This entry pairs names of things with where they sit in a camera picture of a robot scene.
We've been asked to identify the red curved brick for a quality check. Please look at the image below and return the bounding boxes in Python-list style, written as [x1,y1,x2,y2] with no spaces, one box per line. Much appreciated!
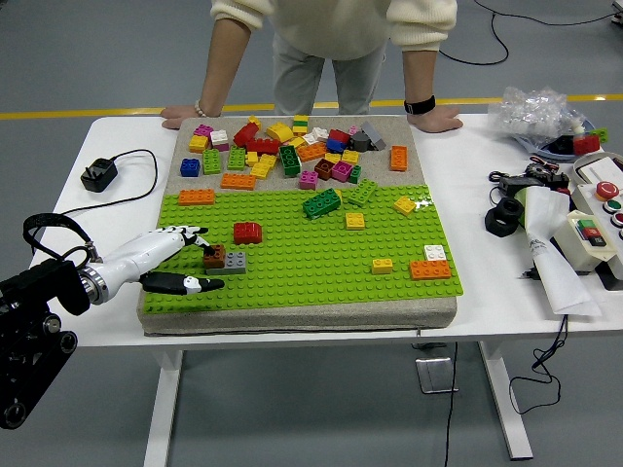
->
[233,221,264,245]

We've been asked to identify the person's right hand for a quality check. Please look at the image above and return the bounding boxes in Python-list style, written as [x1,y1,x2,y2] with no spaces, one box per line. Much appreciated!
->
[160,103,202,130]

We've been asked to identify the brown square brick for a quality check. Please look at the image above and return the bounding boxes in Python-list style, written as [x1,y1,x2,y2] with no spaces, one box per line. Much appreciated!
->
[202,243,228,270]

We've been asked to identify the bead bracelet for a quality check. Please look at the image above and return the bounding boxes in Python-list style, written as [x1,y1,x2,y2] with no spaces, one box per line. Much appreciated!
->
[193,98,223,119]

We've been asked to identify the dark green long brick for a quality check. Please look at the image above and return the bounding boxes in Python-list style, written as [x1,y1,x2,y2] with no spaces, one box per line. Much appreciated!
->
[301,188,342,221]
[277,144,303,179]

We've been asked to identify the light blue bowl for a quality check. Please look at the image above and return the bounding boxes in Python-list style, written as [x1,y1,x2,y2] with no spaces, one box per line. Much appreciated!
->
[514,119,609,160]

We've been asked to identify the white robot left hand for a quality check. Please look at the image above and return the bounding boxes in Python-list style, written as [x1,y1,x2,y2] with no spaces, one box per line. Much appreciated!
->
[96,224,226,299]

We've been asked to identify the yellow long brick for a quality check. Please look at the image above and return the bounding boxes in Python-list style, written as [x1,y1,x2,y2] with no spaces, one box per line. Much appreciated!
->
[249,154,278,181]

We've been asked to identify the grey-brown mat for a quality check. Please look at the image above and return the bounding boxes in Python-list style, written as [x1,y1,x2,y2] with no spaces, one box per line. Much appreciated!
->
[135,115,458,339]

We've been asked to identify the person's left hand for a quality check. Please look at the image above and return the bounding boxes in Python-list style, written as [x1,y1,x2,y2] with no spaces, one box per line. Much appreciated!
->
[407,103,464,134]

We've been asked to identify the clear plastic bag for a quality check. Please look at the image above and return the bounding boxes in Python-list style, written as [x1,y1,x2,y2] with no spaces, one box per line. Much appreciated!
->
[488,86,591,147]

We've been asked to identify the green studded baseplate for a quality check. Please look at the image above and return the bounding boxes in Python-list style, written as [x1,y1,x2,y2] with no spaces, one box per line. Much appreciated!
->
[142,183,465,316]

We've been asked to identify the person's body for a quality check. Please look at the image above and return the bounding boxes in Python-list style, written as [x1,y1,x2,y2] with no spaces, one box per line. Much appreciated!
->
[209,0,458,117]

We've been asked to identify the white button control box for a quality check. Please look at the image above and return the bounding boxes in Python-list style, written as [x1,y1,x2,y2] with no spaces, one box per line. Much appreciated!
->
[568,179,623,293]

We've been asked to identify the yellow floor tape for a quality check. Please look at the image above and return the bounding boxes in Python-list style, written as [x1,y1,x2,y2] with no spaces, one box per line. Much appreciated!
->
[0,95,623,122]

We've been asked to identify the orange long brick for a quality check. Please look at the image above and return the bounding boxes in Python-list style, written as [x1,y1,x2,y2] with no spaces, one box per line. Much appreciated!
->
[219,172,257,192]
[177,188,216,206]
[409,260,454,281]

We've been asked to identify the black servo module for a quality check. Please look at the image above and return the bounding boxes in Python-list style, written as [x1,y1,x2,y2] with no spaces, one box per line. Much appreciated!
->
[543,170,571,195]

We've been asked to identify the large black nut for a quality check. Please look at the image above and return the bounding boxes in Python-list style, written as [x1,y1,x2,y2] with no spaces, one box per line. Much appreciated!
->
[483,198,527,238]

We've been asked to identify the small white switch box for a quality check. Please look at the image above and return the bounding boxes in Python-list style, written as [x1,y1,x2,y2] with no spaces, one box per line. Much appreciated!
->
[552,210,617,276]

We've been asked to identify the black floor cable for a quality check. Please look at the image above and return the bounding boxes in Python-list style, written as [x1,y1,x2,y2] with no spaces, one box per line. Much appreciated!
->
[437,9,511,67]
[472,0,623,27]

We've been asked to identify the yellow curved brick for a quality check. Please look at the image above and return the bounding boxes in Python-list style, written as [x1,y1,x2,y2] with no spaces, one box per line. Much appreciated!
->
[266,123,295,144]

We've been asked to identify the grey long brick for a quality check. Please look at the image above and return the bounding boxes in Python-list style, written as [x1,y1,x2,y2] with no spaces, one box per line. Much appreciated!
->
[204,251,248,276]

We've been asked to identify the metal floor plate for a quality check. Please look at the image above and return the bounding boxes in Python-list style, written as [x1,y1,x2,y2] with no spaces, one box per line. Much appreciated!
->
[415,357,459,394]

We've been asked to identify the white paper sheet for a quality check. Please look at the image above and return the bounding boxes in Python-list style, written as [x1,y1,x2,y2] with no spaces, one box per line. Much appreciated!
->
[523,187,605,320]

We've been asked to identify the black adapter cord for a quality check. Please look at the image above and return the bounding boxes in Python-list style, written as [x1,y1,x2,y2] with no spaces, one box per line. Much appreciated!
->
[51,149,159,218]

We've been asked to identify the white table leg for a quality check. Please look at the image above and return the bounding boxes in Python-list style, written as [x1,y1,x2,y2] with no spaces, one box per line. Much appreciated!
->
[143,350,184,467]
[478,341,534,461]

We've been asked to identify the black plastic part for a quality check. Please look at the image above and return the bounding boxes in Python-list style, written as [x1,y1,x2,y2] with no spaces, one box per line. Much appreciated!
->
[548,134,576,156]

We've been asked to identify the grey sloped brick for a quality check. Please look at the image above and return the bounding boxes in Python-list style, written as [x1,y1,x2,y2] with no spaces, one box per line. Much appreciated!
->
[360,121,387,152]

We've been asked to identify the black wristwatch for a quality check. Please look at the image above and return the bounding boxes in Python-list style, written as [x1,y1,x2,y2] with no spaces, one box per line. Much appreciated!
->
[403,94,437,117]

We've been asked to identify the black power brick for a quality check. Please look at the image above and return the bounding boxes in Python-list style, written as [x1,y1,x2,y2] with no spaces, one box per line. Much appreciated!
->
[496,174,546,194]

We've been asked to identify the black hanging cable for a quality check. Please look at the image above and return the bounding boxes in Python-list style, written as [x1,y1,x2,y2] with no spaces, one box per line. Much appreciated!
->
[442,342,459,467]
[508,314,570,415]

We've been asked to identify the red long brick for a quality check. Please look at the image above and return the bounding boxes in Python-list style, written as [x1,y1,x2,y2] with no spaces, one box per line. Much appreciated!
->
[245,138,282,157]

